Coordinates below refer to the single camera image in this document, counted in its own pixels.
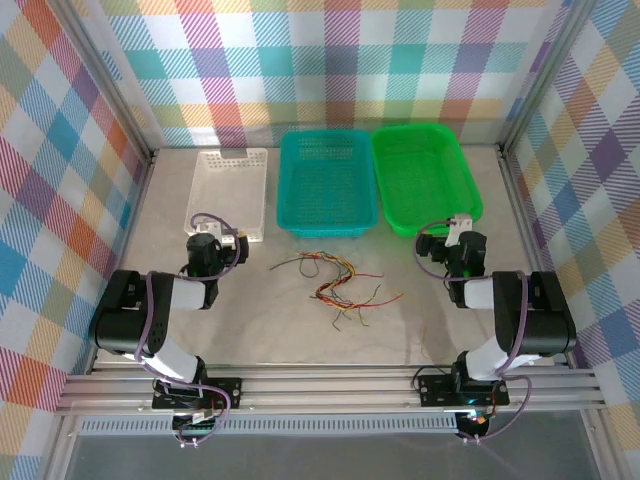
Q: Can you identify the red wire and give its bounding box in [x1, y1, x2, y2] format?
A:
[309, 292, 405, 326]
[312, 253, 385, 309]

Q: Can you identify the yellow wire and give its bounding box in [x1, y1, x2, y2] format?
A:
[329, 294, 376, 326]
[314, 255, 357, 301]

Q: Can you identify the white perforated plastic basket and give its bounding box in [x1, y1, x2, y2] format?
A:
[183, 148, 270, 245]

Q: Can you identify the green plastic basket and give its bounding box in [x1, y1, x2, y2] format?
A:
[370, 123, 485, 238]

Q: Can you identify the teal plastic basket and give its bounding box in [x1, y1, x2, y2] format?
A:
[275, 130, 379, 240]

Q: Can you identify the small electronics board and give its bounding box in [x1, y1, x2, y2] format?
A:
[457, 410, 494, 436]
[172, 409, 224, 437]

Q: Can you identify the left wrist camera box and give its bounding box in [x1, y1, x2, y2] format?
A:
[196, 219, 239, 247]

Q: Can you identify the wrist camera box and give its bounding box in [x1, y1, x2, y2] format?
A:
[446, 213, 474, 247]
[196, 219, 239, 247]

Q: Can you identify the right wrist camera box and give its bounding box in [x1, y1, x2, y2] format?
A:
[446, 213, 474, 247]

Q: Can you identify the aluminium side rail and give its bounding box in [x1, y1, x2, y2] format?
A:
[84, 149, 159, 376]
[498, 147, 574, 371]

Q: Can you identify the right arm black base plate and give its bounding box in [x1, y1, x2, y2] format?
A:
[417, 372, 511, 407]

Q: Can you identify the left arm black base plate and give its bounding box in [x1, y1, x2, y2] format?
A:
[152, 377, 244, 412]

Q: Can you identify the aluminium mounting rail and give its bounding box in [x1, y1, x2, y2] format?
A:
[54, 364, 604, 416]

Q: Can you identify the aluminium frame post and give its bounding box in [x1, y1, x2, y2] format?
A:
[497, 0, 601, 159]
[52, 0, 157, 162]

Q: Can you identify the grey slotted cable duct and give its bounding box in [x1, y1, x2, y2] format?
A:
[78, 417, 460, 437]

